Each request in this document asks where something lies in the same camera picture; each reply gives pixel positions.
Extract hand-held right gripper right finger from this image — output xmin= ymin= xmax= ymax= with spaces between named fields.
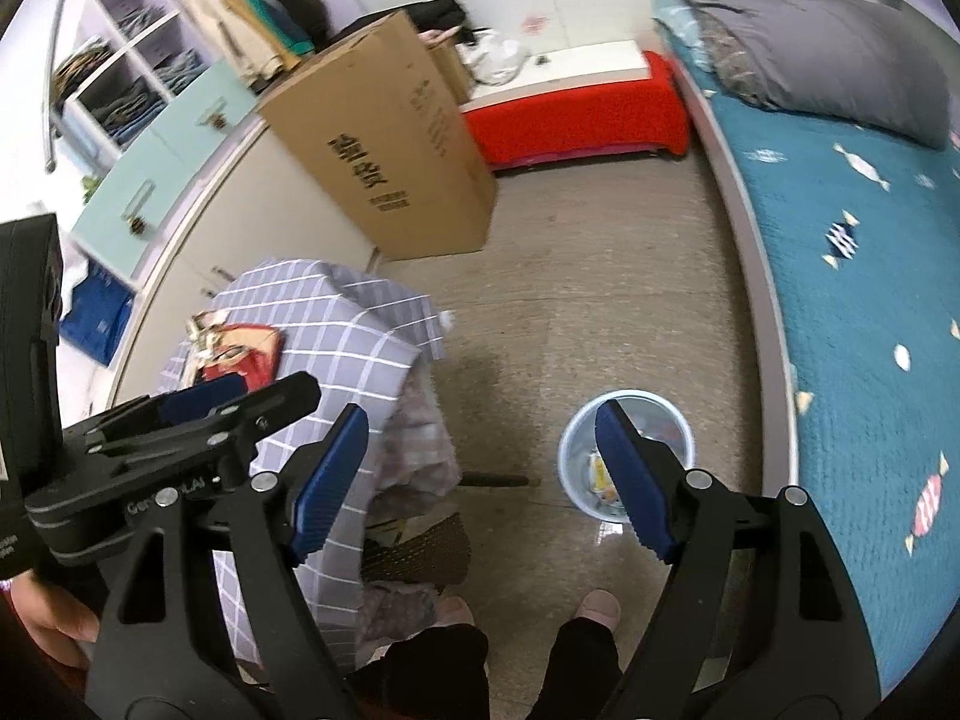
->
xmin=594 ymin=399 xmax=880 ymax=720

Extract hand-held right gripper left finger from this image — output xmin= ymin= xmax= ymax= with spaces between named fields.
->
xmin=86 ymin=403 xmax=372 ymax=720

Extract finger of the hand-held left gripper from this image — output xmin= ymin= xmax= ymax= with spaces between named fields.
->
xmin=64 ymin=377 xmax=250 ymax=443
xmin=84 ymin=371 xmax=322 ymax=482

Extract pale blue trash bin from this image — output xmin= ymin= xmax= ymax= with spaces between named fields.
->
xmin=559 ymin=388 xmax=697 ymax=522

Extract person's left hand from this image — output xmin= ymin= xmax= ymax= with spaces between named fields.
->
xmin=11 ymin=576 xmax=102 ymax=672

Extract yellow wrapper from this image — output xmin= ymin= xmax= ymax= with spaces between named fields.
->
xmin=589 ymin=450 xmax=623 ymax=501

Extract red paper bag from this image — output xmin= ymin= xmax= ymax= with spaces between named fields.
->
xmin=196 ymin=324 xmax=284 ymax=391

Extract blue bag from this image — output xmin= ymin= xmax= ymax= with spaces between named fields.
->
xmin=58 ymin=259 xmax=137 ymax=366

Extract grey checkered tablecloth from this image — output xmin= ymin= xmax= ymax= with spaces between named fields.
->
xmin=157 ymin=259 xmax=451 ymax=661

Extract pink plaid cloth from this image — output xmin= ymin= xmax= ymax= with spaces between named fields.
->
xmin=356 ymin=364 xmax=464 ymax=661

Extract dark woven stool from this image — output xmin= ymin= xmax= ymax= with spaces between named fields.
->
xmin=360 ymin=514 xmax=473 ymax=587

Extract pink slipper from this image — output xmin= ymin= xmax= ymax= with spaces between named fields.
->
xmin=433 ymin=595 xmax=479 ymax=629
xmin=580 ymin=589 xmax=623 ymax=635

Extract black stick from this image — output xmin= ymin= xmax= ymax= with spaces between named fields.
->
xmin=459 ymin=469 xmax=542 ymax=490

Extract beige cabinet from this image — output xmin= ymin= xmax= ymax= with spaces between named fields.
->
xmin=109 ymin=120 xmax=383 ymax=407

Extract person's right leg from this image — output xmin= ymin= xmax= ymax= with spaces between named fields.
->
xmin=527 ymin=615 xmax=627 ymax=720

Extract person's leg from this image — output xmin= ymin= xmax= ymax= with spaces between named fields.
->
xmin=351 ymin=621 xmax=492 ymax=720
xmin=527 ymin=615 xmax=627 ymax=720

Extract person's left leg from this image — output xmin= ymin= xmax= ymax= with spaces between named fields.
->
xmin=351 ymin=621 xmax=492 ymax=720

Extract mint green drawer unit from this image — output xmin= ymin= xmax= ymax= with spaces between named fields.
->
xmin=71 ymin=62 xmax=261 ymax=280

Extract large cardboard box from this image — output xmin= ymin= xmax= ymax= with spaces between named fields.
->
xmin=256 ymin=11 xmax=497 ymax=262

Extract folded grey clothes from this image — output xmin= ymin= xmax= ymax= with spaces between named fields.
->
xmin=94 ymin=82 xmax=164 ymax=145
xmin=112 ymin=1 xmax=172 ymax=40
xmin=154 ymin=47 xmax=209 ymax=93

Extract grey metal pole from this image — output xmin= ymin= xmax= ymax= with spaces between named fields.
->
xmin=43 ymin=0 xmax=85 ymax=173

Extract bed with teal cover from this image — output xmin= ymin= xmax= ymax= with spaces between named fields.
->
xmin=651 ymin=0 xmax=960 ymax=706

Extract red skirted white bench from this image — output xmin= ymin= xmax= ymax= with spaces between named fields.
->
xmin=459 ymin=41 xmax=691 ymax=170

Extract beige hanging garment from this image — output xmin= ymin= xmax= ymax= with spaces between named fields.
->
xmin=176 ymin=0 xmax=284 ymax=85

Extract teal hanging garment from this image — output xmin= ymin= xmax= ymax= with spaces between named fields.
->
xmin=225 ymin=0 xmax=317 ymax=62

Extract clear plastic bag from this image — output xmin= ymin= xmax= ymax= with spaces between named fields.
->
xmin=457 ymin=28 xmax=531 ymax=87

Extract black garment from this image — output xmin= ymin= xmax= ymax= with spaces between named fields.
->
xmin=330 ymin=0 xmax=471 ymax=47

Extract grey pillow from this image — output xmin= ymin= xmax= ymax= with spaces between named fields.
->
xmin=679 ymin=0 xmax=952 ymax=152

